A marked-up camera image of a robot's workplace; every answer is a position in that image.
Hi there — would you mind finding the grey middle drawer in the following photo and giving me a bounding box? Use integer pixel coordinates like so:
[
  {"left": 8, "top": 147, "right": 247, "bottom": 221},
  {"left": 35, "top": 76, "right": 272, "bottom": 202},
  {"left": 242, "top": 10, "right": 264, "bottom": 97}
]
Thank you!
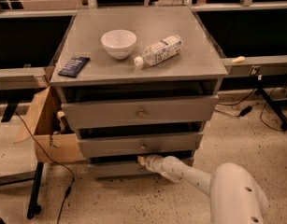
[{"left": 79, "top": 133, "right": 203, "bottom": 158}]

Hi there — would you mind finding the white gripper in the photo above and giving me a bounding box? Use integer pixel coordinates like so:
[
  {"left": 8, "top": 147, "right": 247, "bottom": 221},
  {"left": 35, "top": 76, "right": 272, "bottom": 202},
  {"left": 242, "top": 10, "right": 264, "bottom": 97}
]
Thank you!
[{"left": 137, "top": 155, "right": 164, "bottom": 174}]

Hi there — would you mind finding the black power adapter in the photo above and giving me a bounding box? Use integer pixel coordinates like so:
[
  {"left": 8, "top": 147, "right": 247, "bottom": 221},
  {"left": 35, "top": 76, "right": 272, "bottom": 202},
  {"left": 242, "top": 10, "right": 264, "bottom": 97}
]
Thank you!
[{"left": 238, "top": 105, "right": 252, "bottom": 117}]

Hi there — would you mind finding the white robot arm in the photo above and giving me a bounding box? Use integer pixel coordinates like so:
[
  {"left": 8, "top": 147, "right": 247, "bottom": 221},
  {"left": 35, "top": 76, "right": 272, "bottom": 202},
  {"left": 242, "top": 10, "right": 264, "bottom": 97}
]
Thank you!
[{"left": 137, "top": 155, "right": 268, "bottom": 224}]

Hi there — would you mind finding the black table leg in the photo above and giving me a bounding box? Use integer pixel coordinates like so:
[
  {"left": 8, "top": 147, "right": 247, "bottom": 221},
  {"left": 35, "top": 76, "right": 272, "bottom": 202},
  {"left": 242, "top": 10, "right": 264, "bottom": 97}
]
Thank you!
[{"left": 27, "top": 162, "right": 44, "bottom": 219}]

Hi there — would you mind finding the black stand leg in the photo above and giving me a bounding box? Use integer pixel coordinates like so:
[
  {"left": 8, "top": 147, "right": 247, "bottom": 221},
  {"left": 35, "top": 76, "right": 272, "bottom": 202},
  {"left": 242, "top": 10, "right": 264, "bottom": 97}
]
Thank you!
[{"left": 255, "top": 75, "right": 287, "bottom": 132}]

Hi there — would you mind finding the dark blue snack packet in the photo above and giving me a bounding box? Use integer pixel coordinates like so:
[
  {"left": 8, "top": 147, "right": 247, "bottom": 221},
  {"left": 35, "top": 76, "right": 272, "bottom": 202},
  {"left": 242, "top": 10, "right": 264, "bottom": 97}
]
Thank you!
[{"left": 58, "top": 56, "right": 90, "bottom": 77}]

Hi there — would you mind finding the clear plastic bottle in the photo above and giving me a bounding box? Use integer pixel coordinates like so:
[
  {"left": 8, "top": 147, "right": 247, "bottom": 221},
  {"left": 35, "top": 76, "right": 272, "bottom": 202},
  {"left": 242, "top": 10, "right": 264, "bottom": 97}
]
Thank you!
[{"left": 134, "top": 35, "right": 183, "bottom": 68}]

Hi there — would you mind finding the grey bottom drawer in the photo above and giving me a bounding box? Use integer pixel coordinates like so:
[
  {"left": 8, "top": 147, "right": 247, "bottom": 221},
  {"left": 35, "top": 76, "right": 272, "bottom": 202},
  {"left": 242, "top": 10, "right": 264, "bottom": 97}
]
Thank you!
[{"left": 88, "top": 161, "right": 151, "bottom": 178}]

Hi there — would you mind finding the brown cardboard box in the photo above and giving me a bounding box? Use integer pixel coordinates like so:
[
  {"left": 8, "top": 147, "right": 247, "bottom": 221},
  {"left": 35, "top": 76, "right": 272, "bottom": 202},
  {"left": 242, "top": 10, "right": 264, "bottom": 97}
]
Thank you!
[{"left": 14, "top": 87, "right": 80, "bottom": 163}]

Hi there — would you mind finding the black floor cable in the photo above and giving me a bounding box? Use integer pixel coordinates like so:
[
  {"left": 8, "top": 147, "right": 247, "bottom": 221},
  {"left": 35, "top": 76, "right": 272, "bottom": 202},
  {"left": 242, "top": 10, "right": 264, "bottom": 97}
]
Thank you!
[{"left": 13, "top": 110, "right": 76, "bottom": 224}]

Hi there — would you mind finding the small yellow foam piece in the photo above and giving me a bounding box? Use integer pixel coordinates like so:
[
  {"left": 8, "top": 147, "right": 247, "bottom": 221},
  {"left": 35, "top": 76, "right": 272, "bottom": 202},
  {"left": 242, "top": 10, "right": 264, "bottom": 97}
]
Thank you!
[{"left": 231, "top": 56, "right": 245, "bottom": 63}]

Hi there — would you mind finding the grey drawer cabinet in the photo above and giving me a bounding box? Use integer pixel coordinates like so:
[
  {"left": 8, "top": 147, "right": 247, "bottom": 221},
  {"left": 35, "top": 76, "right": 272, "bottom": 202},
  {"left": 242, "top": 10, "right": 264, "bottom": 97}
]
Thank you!
[{"left": 50, "top": 7, "right": 226, "bottom": 165}]

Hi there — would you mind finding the grey top drawer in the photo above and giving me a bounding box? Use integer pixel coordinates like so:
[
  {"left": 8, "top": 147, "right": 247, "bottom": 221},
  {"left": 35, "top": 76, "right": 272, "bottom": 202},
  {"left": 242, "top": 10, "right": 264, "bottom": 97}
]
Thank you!
[{"left": 62, "top": 95, "right": 218, "bottom": 130}]

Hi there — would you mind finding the grey drawer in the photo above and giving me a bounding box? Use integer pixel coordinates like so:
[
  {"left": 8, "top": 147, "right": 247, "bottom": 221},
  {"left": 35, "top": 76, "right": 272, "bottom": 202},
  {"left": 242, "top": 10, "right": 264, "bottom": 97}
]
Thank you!
[
  {"left": 88, "top": 161, "right": 151, "bottom": 178},
  {"left": 62, "top": 95, "right": 218, "bottom": 130},
  {"left": 79, "top": 133, "right": 203, "bottom": 158}
]

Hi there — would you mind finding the white ceramic bowl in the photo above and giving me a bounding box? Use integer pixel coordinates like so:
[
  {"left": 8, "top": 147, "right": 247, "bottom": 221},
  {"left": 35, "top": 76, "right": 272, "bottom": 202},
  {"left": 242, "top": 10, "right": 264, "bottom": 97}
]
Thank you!
[{"left": 101, "top": 30, "right": 136, "bottom": 60}]

